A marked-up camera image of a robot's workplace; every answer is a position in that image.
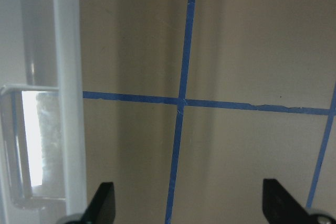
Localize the clear plastic storage box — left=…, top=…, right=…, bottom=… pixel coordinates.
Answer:
left=1, top=0, right=87, bottom=223

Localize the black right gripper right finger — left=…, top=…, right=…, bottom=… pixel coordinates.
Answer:
left=262, top=179, right=312, bottom=224

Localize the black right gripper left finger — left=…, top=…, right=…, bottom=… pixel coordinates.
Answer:
left=81, top=182, right=116, bottom=224

